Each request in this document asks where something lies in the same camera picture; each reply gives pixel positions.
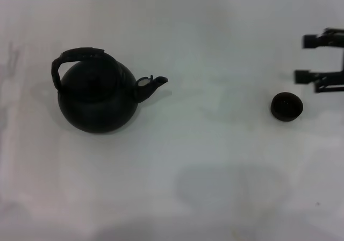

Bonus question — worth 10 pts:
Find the small dark brown teacup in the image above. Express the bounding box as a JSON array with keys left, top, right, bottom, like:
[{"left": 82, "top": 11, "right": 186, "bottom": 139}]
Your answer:
[{"left": 270, "top": 91, "right": 304, "bottom": 123}]

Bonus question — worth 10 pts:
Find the black round teapot with handle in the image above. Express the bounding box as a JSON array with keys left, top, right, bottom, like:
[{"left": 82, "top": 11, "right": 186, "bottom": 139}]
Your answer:
[{"left": 51, "top": 46, "right": 169, "bottom": 134}]

